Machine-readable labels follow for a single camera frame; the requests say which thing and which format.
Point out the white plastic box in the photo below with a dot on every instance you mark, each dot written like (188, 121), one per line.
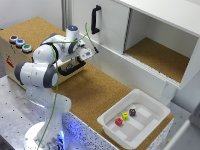
(135, 123)

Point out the pink block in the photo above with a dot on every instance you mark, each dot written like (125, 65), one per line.
(118, 121)

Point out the white cabinet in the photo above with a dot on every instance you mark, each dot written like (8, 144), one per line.
(160, 46)

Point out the wooden drawer box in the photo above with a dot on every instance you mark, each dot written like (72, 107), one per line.
(20, 36)

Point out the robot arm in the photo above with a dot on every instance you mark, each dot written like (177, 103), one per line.
(36, 73)

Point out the purple block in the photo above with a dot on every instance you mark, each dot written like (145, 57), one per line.
(132, 112)

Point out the green button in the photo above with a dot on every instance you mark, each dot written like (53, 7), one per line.
(26, 48)

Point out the red button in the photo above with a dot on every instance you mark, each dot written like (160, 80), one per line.
(13, 39)

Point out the blue button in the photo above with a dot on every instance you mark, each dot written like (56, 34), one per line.
(20, 42)

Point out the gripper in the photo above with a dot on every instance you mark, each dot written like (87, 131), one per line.
(85, 54)

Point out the white sliding door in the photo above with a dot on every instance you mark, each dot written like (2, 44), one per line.
(110, 23)

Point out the yellow block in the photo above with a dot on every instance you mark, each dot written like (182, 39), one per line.
(125, 116)

